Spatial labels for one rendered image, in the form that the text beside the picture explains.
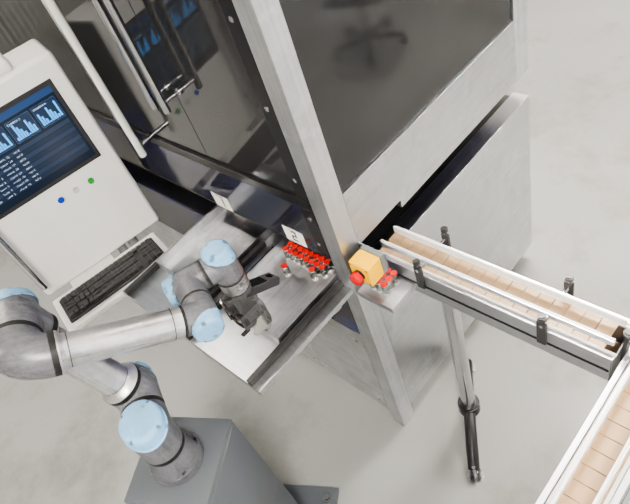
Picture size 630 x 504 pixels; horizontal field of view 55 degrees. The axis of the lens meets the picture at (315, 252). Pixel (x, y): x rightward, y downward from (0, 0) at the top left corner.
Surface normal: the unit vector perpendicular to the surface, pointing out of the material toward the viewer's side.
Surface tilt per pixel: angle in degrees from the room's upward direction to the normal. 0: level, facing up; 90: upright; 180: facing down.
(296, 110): 90
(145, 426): 7
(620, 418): 0
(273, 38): 90
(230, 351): 0
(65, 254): 90
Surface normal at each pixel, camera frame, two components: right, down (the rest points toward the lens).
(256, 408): -0.27, -0.66
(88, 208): 0.58, 0.47
